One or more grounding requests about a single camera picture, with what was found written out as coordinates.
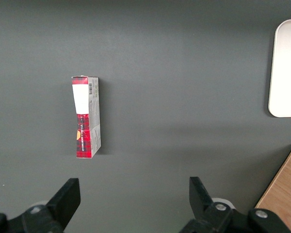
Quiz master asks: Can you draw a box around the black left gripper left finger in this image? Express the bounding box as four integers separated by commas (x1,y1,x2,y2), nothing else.
0,178,81,233

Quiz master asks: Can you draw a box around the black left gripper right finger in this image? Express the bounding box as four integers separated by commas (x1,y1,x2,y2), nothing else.
179,176,291,233

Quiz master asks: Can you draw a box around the beige rectangular tray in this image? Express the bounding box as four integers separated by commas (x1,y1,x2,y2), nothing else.
268,18,291,118

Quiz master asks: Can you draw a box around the red plaid cardboard box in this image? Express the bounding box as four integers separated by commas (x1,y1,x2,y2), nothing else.
71,75,102,159

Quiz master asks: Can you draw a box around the wooden drawer cabinet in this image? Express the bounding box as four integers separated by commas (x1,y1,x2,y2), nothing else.
255,143,291,233

